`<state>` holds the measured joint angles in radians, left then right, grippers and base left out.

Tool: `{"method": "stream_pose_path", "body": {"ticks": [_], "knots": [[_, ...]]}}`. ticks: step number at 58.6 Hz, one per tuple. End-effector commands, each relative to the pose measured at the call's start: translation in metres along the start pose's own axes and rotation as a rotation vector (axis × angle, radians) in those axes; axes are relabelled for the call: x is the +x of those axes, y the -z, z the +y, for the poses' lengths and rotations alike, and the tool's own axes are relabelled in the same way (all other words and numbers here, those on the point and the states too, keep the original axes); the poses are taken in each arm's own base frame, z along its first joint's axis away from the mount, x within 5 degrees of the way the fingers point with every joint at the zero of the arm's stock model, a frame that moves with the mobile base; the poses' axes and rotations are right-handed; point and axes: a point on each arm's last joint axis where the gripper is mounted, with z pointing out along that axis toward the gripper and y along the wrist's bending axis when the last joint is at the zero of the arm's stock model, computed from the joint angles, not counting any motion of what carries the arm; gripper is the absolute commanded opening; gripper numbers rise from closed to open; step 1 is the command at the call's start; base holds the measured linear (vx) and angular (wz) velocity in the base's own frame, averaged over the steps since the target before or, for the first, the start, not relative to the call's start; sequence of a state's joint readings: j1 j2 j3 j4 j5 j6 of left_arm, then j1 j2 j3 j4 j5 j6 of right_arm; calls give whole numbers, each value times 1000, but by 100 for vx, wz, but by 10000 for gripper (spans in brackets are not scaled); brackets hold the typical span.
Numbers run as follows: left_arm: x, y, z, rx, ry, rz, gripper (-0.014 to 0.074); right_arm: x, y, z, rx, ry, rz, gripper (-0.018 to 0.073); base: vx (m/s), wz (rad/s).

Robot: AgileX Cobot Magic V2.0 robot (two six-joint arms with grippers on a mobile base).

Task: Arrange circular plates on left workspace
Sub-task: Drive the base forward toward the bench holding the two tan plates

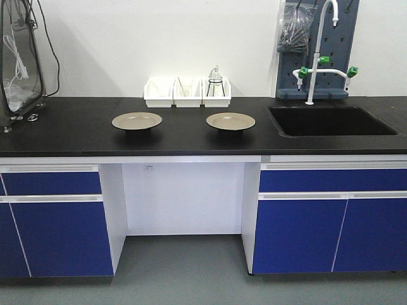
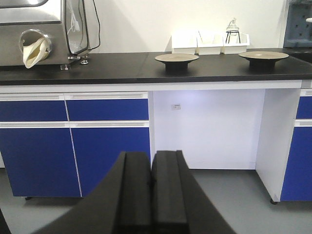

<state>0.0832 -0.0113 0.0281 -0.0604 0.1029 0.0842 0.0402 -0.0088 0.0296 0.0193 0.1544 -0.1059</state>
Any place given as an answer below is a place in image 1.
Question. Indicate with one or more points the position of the right blue cabinet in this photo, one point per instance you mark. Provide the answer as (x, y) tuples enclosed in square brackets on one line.
[(329, 220)]

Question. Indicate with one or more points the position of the clear bag with cables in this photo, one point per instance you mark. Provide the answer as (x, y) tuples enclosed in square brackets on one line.
[(21, 77)]

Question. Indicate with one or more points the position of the white gooseneck lab faucet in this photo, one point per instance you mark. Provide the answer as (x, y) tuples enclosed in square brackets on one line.
[(303, 71)]

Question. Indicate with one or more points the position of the blue cabinet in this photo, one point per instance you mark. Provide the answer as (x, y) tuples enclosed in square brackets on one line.
[(329, 220), (53, 222)]

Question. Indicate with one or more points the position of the middle white plastic bin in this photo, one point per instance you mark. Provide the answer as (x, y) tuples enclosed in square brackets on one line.
[(193, 101)]

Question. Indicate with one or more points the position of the round glass flask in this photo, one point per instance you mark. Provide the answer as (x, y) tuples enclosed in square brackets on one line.
[(214, 77)]

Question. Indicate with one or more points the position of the clear glass beaker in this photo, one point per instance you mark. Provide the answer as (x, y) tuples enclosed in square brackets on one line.
[(187, 89)]

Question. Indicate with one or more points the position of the plastic bag of pegs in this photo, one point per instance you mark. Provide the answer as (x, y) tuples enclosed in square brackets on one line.
[(295, 25)]

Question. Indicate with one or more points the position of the left blue cabinet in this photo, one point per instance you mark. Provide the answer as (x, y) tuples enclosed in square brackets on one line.
[(53, 222)]

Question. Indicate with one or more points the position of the left white plastic bin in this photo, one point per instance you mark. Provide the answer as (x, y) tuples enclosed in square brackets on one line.
[(158, 92)]

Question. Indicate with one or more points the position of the black lab sink basin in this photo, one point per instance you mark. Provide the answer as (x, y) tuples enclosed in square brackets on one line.
[(328, 121)]

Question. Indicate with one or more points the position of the blue-grey pegboard drying rack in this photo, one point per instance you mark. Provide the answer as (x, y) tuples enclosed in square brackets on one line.
[(314, 43)]

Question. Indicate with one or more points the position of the beige round plate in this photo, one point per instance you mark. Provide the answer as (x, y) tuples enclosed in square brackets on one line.
[(136, 121), (230, 121)]

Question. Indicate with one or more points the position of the right white plastic bin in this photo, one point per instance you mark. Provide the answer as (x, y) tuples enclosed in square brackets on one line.
[(216, 101)]

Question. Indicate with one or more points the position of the white plastic bin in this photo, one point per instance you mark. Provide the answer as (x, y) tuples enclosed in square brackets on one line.
[(193, 101), (158, 92), (216, 101)]

